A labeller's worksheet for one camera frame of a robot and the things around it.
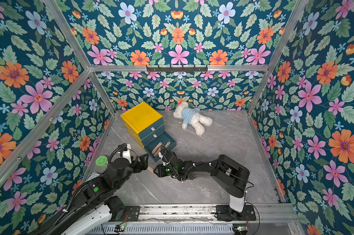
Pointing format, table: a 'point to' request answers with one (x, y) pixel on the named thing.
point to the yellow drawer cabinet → (144, 123)
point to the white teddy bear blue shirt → (191, 115)
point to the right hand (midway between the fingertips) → (158, 167)
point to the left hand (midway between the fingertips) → (144, 156)
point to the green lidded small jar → (102, 161)
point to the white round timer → (93, 176)
